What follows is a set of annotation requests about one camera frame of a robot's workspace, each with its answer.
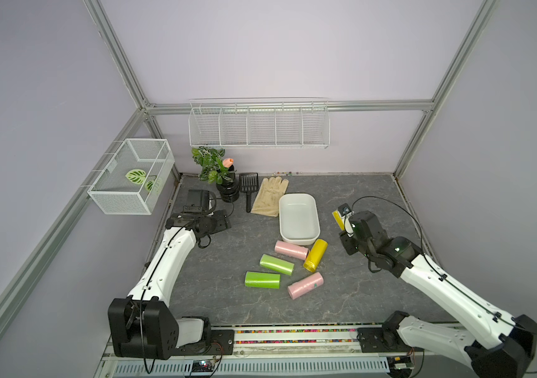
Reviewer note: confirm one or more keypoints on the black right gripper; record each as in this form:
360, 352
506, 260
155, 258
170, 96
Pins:
345, 240

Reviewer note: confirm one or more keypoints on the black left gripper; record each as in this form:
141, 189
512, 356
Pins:
222, 221

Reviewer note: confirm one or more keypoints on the yellow trash bag roll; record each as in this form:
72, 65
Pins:
315, 255
339, 220

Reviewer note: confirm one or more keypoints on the pink trash bag roll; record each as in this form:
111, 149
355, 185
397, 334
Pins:
306, 285
291, 250

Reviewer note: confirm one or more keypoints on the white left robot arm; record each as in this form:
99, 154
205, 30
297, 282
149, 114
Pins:
141, 324

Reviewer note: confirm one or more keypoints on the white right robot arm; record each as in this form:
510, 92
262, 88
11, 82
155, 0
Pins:
492, 342

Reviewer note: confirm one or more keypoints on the white plastic storage box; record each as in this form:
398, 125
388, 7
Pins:
299, 220

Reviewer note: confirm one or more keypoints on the green trash bag roll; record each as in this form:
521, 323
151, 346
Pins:
277, 265
262, 280

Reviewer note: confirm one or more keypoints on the black ceramic plant pot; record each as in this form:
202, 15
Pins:
229, 189

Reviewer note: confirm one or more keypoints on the green artificial plant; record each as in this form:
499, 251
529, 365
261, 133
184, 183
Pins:
216, 168

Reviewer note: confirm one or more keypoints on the black slotted plastic scoop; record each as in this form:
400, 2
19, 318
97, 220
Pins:
249, 183

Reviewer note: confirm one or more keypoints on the cream fabric glove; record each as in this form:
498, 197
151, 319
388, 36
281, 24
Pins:
267, 200

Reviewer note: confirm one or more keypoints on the green leaf in basket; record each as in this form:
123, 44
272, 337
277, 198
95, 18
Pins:
136, 176

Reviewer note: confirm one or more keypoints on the white wire cube basket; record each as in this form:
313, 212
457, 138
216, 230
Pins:
115, 195

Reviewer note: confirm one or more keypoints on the white wire wall shelf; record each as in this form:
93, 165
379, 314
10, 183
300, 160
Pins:
260, 123

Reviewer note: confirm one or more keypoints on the front aluminium rail base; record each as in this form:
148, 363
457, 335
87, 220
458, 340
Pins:
291, 350

